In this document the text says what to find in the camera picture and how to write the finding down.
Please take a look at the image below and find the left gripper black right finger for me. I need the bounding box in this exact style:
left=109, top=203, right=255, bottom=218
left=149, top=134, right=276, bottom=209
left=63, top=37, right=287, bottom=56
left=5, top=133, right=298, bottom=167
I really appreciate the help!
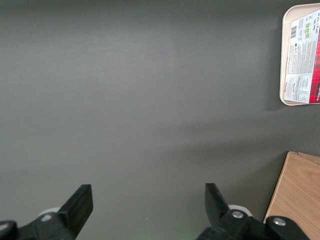
left=196, top=182, right=313, bottom=240

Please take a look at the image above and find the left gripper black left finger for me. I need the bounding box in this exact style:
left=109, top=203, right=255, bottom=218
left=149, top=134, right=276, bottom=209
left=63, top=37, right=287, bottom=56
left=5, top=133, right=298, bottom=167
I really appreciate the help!
left=0, top=184, right=94, bottom=240

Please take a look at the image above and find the beige plastic tray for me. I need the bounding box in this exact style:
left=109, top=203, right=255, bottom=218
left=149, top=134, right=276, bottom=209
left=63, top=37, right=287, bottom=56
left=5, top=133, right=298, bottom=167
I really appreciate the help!
left=279, top=2, right=320, bottom=107

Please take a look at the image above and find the wooden drawer cabinet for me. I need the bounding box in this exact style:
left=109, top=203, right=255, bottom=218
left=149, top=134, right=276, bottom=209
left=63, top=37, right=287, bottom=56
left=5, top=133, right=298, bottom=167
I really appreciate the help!
left=263, top=150, right=320, bottom=240

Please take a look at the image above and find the red cookie box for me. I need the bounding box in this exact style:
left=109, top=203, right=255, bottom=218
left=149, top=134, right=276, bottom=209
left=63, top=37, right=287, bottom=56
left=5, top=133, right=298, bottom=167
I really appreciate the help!
left=284, top=11, right=320, bottom=105

